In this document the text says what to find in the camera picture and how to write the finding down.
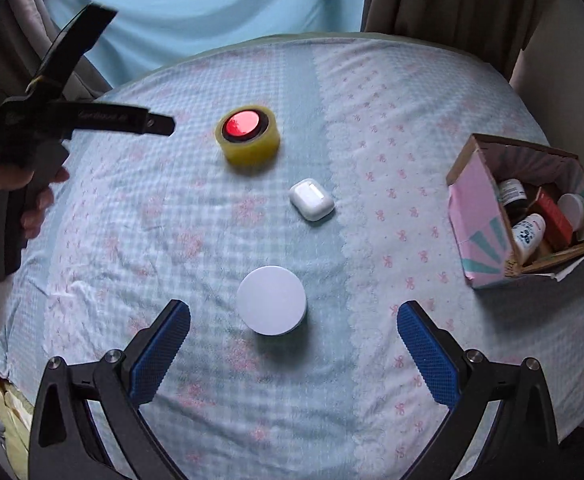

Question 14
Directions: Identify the red capped small bottle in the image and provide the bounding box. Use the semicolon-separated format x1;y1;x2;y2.
221;110;265;143

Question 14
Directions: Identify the yellow tape roll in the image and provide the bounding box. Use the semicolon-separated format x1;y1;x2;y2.
215;104;281;167

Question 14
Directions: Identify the white earbuds case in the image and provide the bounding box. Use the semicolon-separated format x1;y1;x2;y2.
289;178;335;222

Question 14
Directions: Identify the white round jar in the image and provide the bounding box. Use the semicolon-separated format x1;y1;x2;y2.
235;266;307;337
557;193;584;233

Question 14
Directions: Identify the person's left hand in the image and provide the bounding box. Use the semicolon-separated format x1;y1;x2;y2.
0;166;54;240

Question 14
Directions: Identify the beige curtain left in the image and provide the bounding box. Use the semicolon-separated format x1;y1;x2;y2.
0;0;113;111

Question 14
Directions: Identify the beige curtain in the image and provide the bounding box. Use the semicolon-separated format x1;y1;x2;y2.
0;0;113;111
361;0;540;79

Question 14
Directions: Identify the light blue cloth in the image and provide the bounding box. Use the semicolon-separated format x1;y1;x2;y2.
44;0;363;87

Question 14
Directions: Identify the checkered floral bed sheet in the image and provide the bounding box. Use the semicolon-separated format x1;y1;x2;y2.
0;36;584;479

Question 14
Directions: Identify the cardboard box with pink lining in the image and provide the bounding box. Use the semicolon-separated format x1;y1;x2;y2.
447;133;584;289

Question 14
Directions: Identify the white pill bottle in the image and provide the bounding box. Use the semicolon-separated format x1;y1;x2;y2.
512;214;546;264

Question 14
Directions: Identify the red rectangular box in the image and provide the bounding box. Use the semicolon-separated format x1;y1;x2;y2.
530;188;572;252

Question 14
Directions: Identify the white jar with black lid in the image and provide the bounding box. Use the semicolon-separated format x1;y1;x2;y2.
498;179;528;209

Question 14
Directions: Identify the beige curtain right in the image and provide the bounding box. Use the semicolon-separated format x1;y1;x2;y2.
361;0;540;79

